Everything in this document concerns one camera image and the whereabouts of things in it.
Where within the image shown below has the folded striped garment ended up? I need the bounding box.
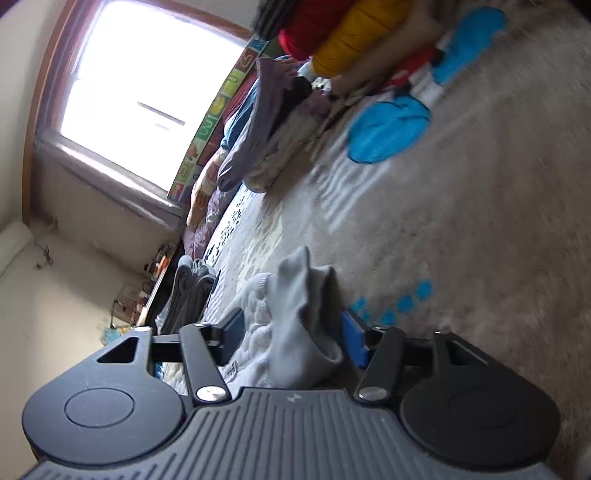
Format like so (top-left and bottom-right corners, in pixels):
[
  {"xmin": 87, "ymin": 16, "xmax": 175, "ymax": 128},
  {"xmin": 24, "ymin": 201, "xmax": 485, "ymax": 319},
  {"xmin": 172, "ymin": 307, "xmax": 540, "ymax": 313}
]
[{"xmin": 252, "ymin": 0, "xmax": 306, "ymax": 40}]

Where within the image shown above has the folded lilac garment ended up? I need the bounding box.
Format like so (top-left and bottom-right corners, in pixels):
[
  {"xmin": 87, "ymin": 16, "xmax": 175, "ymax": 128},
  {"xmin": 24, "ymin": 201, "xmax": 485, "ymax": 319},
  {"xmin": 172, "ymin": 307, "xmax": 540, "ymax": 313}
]
[{"xmin": 217, "ymin": 56, "xmax": 301, "ymax": 193}]

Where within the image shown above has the folded blue blanket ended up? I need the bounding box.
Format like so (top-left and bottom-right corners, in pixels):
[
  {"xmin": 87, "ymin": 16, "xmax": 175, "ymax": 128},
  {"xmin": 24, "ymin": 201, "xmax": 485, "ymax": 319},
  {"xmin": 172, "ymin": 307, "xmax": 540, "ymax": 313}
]
[{"xmin": 220, "ymin": 80, "xmax": 264, "ymax": 151}]

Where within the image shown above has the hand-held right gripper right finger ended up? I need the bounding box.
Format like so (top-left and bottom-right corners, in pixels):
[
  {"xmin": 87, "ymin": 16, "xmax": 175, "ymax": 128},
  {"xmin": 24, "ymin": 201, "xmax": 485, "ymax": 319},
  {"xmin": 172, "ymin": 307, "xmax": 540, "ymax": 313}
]
[{"xmin": 341, "ymin": 308, "xmax": 504, "ymax": 408}]

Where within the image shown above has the folded dark grey garment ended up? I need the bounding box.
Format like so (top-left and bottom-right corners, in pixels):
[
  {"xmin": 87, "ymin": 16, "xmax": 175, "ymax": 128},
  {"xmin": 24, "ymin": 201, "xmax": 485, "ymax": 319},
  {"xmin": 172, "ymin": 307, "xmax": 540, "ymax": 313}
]
[
  {"xmin": 157, "ymin": 255, "xmax": 199, "ymax": 335},
  {"xmin": 187, "ymin": 263, "xmax": 219, "ymax": 324}
]

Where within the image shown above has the folded black garment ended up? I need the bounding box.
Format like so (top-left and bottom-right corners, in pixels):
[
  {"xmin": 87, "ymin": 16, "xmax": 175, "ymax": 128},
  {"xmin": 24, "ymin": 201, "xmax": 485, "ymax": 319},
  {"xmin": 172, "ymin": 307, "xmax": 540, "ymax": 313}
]
[{"xmin": 288, "ymin": 76, "xmax": 315, "ymax": 110}]

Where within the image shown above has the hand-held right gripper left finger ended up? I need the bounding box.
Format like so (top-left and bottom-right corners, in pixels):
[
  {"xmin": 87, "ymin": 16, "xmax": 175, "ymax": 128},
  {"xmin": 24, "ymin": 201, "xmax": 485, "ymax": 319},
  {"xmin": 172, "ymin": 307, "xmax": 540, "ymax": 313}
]
[{"xmin": 95, "ymin": 307, "xmax": 245, "ymax": 409}]

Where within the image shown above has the folded red garment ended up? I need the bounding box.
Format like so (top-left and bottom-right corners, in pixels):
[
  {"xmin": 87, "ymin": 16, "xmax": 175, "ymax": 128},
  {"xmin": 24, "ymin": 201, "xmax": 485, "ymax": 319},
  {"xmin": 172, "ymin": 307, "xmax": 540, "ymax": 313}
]
[{"xmin": 278, "ymin": 0, "xmax": 366, "ymax": 64}]

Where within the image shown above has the cardboard box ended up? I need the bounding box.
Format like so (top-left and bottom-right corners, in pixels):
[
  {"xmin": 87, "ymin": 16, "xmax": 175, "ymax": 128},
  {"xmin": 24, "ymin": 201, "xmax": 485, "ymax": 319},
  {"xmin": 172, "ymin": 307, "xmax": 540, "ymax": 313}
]
[{"xmin": 113, "ymin": 285, "xmax": 149, "ymax": 320}]

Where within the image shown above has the folded yellow garment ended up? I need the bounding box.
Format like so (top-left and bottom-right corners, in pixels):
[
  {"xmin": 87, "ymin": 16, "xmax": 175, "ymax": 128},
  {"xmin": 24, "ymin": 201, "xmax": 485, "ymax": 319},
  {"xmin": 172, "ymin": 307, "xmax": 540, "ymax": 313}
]
[{"xmin": 310, "ymin": 0, "xmax": 417, "ymax": 79}]

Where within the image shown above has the dark desk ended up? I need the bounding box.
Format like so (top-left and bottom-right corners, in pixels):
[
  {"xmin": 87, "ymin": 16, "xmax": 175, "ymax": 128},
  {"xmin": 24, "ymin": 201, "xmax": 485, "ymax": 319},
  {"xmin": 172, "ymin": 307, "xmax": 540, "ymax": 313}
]
[{"xmin": 134, "ymin": 240, "xmax": 186, "ymax": 334}]

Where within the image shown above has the purple quilt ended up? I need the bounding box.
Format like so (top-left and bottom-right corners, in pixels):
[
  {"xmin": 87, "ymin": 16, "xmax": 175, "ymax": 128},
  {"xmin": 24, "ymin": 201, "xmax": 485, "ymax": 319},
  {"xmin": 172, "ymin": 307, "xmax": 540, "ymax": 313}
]
[{"xmin": 182, "ymin": 185, "xmax": 242, "ymax": 260}]

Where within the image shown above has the wooden window frame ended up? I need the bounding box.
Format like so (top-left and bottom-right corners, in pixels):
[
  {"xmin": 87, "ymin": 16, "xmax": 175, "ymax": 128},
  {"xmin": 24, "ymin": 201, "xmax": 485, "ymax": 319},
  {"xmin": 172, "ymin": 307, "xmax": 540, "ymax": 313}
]
[{"xmin": 20, "ymin": 0, "xmax": 254, "ymax": 224}]

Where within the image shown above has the light blue bottle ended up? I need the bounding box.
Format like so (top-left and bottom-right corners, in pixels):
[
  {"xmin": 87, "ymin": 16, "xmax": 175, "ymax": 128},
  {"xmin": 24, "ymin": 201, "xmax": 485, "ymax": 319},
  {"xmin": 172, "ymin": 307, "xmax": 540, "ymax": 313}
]
[{"xmin": 98, "ymin": 323, "xmax": 136, "ymax": 346}]

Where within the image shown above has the white quilted garment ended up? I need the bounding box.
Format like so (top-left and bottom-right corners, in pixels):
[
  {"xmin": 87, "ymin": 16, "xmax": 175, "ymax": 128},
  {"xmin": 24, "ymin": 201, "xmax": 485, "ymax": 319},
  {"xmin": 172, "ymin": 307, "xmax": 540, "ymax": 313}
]
[{"xmin": 155, "ymin": 246, "xmax": 345, "ymax": 393}]

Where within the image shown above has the window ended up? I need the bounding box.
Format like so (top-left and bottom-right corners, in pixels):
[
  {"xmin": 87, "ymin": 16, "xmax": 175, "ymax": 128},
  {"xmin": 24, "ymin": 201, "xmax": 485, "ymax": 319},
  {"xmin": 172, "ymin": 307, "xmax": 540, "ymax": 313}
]
[{"xmin": 59, "ymin": 0, "xmax": 253, "ymax": 193}]

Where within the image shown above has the cream orange pillow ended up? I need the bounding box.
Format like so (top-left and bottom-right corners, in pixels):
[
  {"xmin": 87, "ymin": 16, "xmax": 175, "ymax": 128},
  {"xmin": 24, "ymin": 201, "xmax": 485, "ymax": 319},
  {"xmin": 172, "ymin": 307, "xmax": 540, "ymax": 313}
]
[{"xmin": 187, "ymin": 151, "xmax": 232, "ymax": 228}]

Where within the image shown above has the colourful foam mat headboard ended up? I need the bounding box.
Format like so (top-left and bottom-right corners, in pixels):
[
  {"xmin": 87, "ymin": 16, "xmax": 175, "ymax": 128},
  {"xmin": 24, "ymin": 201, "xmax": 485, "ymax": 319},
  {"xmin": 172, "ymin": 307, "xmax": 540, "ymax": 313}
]
[{"xmin": 167, "ymin": 34, "xmax": 279, "ymax": 205}]

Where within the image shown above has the grey window sill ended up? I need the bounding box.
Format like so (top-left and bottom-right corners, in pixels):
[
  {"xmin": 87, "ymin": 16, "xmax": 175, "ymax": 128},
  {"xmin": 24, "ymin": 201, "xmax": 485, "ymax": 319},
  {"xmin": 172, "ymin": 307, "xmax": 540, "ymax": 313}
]
[{"xmin": 34, "ymin": 129, "xmax": 186, "ymax": 228}]

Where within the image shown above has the folded floral garment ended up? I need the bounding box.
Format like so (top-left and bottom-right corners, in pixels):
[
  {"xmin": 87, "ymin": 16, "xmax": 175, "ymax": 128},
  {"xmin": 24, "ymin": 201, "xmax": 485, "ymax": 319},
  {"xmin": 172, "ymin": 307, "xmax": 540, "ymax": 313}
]
[{"xmin": 244, "ymin": 90, "xmax": 334, "ymax": 195}]

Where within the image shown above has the cartoon printed blanket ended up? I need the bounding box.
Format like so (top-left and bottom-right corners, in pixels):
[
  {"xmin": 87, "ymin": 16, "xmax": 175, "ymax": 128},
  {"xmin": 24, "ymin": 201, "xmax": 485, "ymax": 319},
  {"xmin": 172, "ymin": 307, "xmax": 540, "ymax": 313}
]
[{"xmin": 152, "ymin": 0, "xmax": 591, "ymax": 480}]

